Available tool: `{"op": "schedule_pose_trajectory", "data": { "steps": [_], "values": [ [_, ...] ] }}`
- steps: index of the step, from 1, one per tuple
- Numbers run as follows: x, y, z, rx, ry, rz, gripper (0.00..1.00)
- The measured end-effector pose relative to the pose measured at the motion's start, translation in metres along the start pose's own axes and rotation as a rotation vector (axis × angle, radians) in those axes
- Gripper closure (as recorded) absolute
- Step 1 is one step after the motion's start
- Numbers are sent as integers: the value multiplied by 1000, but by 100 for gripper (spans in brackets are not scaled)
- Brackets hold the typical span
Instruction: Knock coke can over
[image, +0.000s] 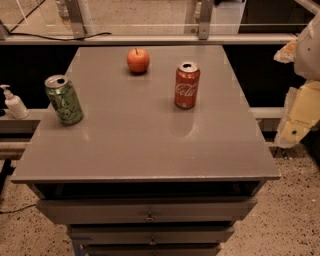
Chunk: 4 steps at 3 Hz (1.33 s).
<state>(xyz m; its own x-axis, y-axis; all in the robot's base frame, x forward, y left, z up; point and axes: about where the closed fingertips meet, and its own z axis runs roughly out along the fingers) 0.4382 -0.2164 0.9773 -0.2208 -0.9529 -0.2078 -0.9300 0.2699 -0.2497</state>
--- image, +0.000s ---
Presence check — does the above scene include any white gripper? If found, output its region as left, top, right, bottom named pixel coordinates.
left=273, top=13, right=320, bottom=148

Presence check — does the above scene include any red Coca-Cola can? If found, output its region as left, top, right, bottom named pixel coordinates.
left=174, top=61, right=201, bottom=109

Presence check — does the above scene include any green soda can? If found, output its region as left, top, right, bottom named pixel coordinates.
left=45, top=75, right=83, bottom=125

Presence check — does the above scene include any top grey drawer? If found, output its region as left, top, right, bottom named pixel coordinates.
left=36, top=197, right=257, bottom=224

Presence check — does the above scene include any grey drawer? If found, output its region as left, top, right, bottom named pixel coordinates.
left=68, top=223, right=234, bottom=245
left=36, top=197, right=257, bottom=224
left=87, top=244, right=221, bottom=256

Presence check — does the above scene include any red apple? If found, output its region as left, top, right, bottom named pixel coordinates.
left=127, top=48, right=150, bottom=73

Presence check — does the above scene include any grey drawer cabinet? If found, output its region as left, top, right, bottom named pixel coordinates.
left=10, top=44, right=282, bottom=256

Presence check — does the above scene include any bottom grey drawer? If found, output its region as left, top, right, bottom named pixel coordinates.
left=87, top=244, right=221, bottom=256

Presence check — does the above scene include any middle grey drawer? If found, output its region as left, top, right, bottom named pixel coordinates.
left=68, top=223, right=234, bottom=245

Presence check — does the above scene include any white pump bottle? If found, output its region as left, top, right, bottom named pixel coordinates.
left=0, top=85, right=29, bottom=119

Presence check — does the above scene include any metal frame post right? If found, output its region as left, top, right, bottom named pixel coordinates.
left=196, top=0, right=214, bottom=40

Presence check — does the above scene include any metal frame post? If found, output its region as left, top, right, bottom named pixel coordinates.
left=196, top=0, right=214, bottom=40
left=65, top=0, right=96, bottom=39

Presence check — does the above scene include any metal frame post left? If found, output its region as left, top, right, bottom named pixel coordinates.
left=65, top=0, right=96, bottom=39

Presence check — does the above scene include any black cable on ledge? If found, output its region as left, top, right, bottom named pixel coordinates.
left=7, top=0, right=113, bottom=42

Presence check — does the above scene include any black cable on floor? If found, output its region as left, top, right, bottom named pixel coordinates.
left=0, top=203, right=38, bottom=215

